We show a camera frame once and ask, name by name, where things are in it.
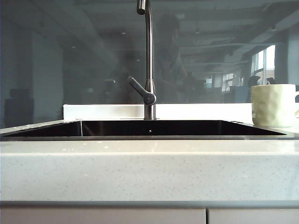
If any steel faucet lever handle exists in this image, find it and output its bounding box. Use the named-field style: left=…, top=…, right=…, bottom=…
left=128, top=77, right=157, bottom=105

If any pale green ceramic mug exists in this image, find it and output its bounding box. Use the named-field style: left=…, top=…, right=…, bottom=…
left=250, top=84, right=299, bottom=128

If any black rectangular sink basin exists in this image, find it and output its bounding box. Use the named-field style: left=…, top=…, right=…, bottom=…
left=2, top=119, right=287, bottom=140

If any stainless steel gooseneck faucet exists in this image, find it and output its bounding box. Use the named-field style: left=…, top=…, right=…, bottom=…
left=136, top=0, right=157, bottom=120

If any white backsplash ledge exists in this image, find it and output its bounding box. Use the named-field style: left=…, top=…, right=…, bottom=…
left=62, top=103, right=254, bottom=121

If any wide grey cabinet door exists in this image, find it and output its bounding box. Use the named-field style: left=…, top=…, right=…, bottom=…
left=0, top=208, right=206, bottom=224

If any narrow grey cabinet door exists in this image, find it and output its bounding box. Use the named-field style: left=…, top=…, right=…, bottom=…
left=207, top=208, right=299, bottom=224

